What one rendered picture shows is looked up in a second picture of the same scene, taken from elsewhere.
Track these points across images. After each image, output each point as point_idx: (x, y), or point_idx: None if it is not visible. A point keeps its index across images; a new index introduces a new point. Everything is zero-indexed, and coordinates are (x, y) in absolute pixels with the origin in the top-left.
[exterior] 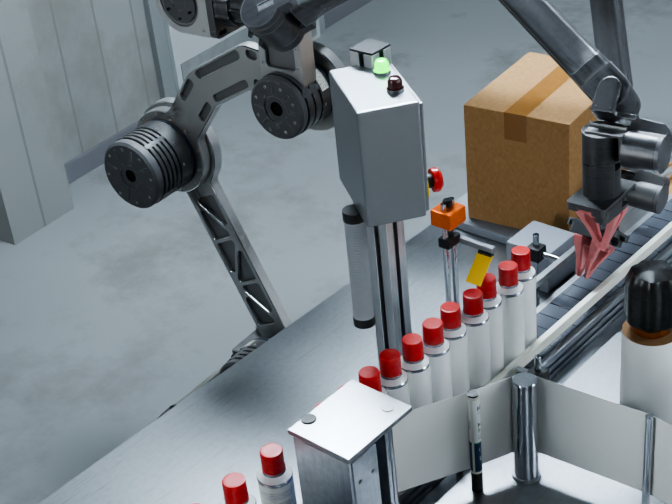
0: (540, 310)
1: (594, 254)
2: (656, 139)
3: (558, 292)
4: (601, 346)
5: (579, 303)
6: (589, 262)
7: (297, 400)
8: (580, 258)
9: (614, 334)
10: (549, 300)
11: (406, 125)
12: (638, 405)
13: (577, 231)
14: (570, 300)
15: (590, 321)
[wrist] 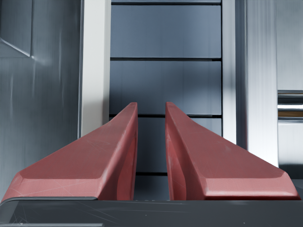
0: (222, 18)
1: (80, 137)
2: None
3: (230, 120)
4: (70, 63)
5: (99, 12)
6: (113, 119)
7: None
8: (172, 128)
9: (68, 116)
10: (229, 72)
11: None
12: None
13: (278, 211)
14: (178, 99)
15: (82, 45)
